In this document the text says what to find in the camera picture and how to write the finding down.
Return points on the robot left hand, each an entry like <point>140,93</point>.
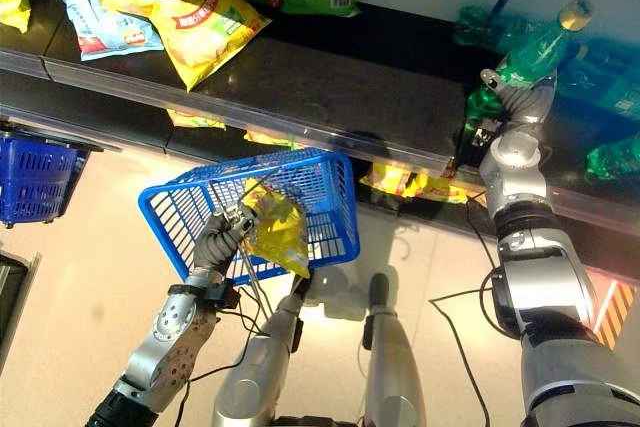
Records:
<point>215,242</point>

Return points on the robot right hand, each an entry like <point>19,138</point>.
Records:
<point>530,104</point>

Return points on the green soda bottle yellow cap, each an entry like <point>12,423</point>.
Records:
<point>535,52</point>

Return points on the blue plastic shopping basket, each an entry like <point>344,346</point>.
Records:
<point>320,182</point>

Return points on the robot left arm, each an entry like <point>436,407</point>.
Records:
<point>165,342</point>

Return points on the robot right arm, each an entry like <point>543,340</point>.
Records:
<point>545,277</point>

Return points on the dark blue shopping basket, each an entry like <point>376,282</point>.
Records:
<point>35,182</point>

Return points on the black lower shelf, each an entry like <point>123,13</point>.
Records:
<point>150,134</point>

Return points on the robot left leg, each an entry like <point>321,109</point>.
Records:
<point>260,362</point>

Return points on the robot leg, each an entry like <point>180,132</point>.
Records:
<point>392,362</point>
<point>260,362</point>

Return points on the yellow chip bag red print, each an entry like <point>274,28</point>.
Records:
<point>400,182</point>

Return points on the grey cabinet edge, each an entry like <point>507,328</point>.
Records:
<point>12,292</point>

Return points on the robot right leg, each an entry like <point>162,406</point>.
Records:
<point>392,362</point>

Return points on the orange black hazard stripe panel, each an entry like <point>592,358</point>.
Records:
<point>617,312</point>

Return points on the large yellow chip bag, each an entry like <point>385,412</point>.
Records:
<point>195,17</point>

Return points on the light blue chip bag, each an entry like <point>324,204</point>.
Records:
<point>100,29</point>

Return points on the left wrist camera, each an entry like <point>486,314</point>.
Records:
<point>220,294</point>

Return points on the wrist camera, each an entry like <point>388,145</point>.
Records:
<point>472,147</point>
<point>220,294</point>

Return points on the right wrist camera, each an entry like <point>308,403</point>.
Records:
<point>472,147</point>

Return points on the black shelf with clear rail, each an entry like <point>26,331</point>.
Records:
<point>330,92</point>

